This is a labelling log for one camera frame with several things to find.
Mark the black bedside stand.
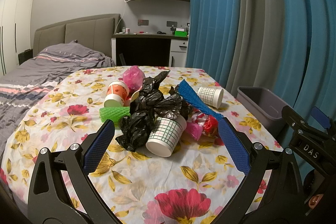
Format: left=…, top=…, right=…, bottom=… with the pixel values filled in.
left=18, top=49, right=33, bottom=65

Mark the dark desk with drawers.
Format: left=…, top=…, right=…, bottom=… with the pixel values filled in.
left=111, top=34, right=189, bottom=67

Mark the white wardrobe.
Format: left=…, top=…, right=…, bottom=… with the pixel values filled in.
left=0, top=0, right=33, bottom=76

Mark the pink plastic bag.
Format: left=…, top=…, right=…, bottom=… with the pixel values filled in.
left=122, top=65, right=145, bottom=92

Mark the grey striped duvet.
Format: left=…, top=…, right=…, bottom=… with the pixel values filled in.
left=1, top=41, right=115, bottom=152

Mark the orange paper cup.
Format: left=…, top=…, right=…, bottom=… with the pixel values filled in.
left=104, top=80, right=129, bottom=107

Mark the green grid paper cup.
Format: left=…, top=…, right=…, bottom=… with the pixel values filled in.
left=146, top=115, right=187, bottom=157

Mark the green box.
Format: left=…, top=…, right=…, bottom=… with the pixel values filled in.
left=174, top=28, right=188, bottom=38

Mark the red white wrapper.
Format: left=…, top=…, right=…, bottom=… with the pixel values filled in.
left=191, top=111, right=218, bottom=137

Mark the blue grey curtain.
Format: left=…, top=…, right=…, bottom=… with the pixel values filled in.
left=186, top=0, right=335, bottom=122

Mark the blue foam net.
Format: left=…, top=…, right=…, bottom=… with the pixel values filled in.
left=178, top=80, right=224, bottom=121

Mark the right hand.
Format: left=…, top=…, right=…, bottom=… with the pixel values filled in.
left=304, top=168, right=336, bottom=217

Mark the black plastic bag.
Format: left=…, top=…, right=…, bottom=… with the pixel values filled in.
left=116, top=71, right=193, bottom=152

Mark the green foam net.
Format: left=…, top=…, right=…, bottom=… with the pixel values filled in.
left=99, top=106, right=130, bottom=123

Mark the grey trash bin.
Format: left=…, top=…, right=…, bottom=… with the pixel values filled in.
left=236, top=86, right=288, bottom=135

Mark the small pink wrapper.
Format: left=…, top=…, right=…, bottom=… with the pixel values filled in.
left=185, top=122, right=203, bottom=141

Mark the grey bed headboard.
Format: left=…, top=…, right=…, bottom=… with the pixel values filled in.
left=33, top=14, right=121, bottom=57

